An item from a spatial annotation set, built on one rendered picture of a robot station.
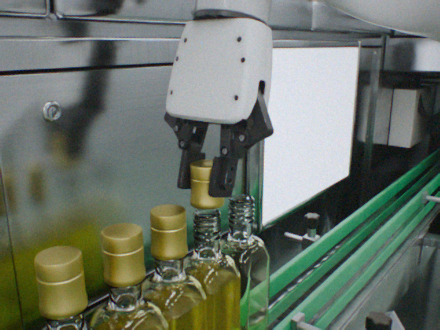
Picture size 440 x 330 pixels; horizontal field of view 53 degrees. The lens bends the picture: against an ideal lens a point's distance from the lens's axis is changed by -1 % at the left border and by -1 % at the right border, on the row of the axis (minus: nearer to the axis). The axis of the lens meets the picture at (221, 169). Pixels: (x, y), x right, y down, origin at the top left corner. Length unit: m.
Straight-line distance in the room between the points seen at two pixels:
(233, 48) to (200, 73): 0.04
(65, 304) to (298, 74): 0.63
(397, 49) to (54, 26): 1.03
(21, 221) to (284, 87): 0.51
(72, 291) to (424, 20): 0.38
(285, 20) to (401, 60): 0.60
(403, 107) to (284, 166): 0.71
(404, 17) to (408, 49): 0.85
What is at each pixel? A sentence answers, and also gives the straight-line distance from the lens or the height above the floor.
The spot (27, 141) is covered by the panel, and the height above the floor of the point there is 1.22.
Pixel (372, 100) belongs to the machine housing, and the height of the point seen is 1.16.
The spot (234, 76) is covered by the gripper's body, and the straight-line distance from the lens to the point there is 0.41.
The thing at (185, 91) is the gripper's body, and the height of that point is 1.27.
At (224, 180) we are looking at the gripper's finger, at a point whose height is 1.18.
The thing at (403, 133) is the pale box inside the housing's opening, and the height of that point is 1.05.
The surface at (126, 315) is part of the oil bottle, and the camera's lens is 0.40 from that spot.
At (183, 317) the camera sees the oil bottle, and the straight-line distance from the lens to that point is 0.44.
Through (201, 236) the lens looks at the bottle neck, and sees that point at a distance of 0.46.
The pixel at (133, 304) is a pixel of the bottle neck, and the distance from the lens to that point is 0.40.
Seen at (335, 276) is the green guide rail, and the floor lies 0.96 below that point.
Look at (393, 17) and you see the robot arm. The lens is 0.51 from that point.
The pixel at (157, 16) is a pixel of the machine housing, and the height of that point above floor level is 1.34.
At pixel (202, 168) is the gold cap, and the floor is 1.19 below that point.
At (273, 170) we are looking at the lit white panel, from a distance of 0.81.
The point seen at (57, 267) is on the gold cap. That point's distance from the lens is 0.34.
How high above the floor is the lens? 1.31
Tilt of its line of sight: 16 degrees down
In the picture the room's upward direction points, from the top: straight up
